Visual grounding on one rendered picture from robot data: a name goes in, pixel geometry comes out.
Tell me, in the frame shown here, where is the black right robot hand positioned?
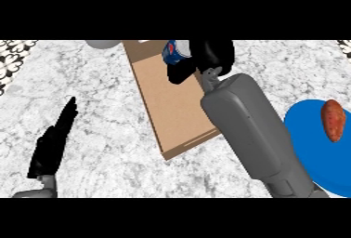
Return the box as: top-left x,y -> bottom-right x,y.
165,39 -> 235,86

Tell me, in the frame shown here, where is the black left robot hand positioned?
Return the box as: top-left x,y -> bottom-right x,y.
26,96 -> 79,179

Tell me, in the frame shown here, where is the blue and white can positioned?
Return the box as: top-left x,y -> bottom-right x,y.
162,39 -> 193,66

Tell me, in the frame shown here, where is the brown cardboard box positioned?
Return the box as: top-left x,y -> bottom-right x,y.
120,39 -> 224,162

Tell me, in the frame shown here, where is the blue plate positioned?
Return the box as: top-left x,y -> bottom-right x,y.
283,99 -> 351,198

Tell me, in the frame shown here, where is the grey round object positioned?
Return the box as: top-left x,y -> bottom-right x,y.
84,39 -> 120,50

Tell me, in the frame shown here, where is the black and white patterned tile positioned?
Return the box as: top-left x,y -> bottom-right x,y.
336,39 -> 351,60
0,39 -> 39,96

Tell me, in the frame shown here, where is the brown sweet potato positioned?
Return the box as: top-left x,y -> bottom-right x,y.
320,99 -> 346,143

